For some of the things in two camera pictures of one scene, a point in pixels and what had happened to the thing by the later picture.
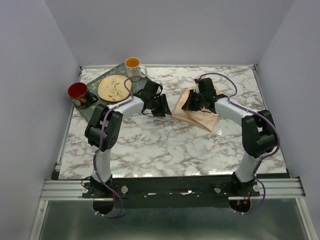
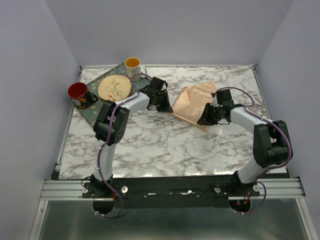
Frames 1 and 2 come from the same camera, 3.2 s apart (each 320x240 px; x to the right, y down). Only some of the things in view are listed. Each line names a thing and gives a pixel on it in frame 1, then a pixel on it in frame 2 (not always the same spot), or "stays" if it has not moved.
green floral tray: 93,86 stays
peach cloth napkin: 204,119 stays
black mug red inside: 78,94 stays
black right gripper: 188,105 to 205,119
